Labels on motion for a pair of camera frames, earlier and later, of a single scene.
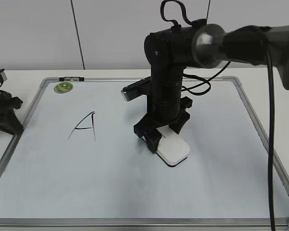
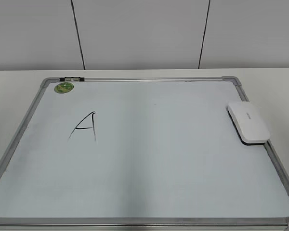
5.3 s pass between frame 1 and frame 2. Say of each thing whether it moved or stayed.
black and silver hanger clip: stayed
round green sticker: stayed
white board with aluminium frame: stayed
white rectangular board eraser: moved
